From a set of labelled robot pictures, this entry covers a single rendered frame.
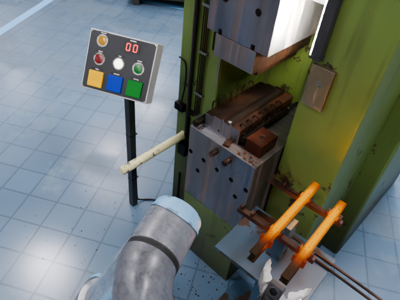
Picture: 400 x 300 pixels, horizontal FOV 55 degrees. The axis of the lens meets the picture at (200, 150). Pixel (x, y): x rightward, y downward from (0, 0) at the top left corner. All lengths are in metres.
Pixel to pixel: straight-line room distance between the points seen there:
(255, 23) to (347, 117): 0.48
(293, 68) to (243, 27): 0.59
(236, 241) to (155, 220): 0.90
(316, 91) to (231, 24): 0.41
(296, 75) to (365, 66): 0.62
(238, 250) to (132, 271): 0.93
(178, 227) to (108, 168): 2.13
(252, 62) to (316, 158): 0.49
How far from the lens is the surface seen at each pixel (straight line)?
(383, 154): 2.08
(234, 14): 1.49
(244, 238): 1.66
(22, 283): 2.42
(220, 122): 1.72
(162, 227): 0.77
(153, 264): 0.73
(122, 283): 0.75
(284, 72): 2.03
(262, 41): 1.44
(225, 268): 2.24
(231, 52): 1.54
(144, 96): 1.82
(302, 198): 1.50
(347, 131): 1.55
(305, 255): 1.34
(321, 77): 1.49
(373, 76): 1.43
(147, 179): 2.78
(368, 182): 2.20
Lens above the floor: 2.02
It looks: 42 degrees down
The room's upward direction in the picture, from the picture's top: 7 degrees clockwise
